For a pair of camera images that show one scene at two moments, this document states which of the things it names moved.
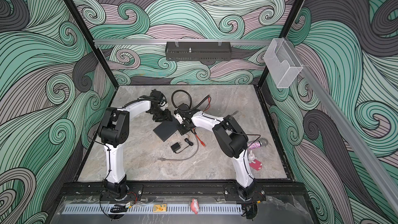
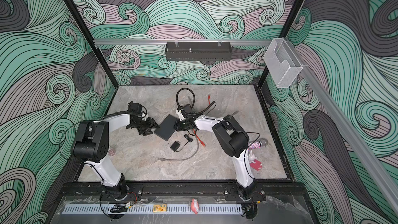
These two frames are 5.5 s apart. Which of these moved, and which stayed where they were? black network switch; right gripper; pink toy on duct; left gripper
Moved: left gripper
Stayed: black network switch; pink toy on duct; right gripper
